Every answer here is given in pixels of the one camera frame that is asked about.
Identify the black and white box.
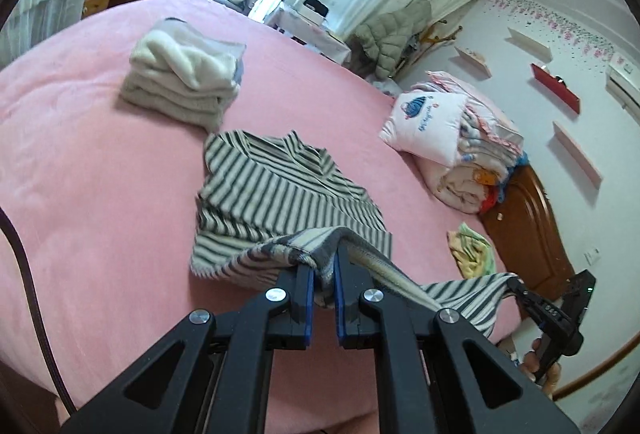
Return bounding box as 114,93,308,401
302,0,331,25

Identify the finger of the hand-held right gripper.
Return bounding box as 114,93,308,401
506,274,538,315

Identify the small table with tablecloth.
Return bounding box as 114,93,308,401
267,4,353,65

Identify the folded grey clothes stack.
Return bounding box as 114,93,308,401
120,18,247,132

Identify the white wall shelf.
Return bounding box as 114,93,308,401
507,27,551,64

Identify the light wooden wall shelf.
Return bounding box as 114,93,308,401
454,45,493,78

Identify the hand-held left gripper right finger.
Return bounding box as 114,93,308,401
333,253,583,434

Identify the wooden bed headboard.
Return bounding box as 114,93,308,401
477,161,576,302

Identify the red wall shelf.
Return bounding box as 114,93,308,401
531,63,582,115

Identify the pink ruffled folded quilt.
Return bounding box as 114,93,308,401
425,70,525,160

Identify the pink bed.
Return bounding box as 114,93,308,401
0,0,523,434

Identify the wooden coat rack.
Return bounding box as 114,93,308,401
397,19,463,75

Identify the grey puffy jacket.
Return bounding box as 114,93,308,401
352,0,433,80

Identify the person's right hand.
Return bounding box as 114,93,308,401
520,336,563,400

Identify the white air conditioner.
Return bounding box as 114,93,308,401
606,54,640,110

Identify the pink wall shelf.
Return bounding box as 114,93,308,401
552,121,603,189

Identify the pastel yellow green garment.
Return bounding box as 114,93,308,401
446,223,497,280

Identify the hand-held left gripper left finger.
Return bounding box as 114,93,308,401
60,265,316,434

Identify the white pillow with whale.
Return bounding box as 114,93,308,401
378,92,468,165

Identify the black cable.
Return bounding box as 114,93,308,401
0,207,78,415

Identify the striped turtleneck shirt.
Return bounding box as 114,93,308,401
189,129,521,340

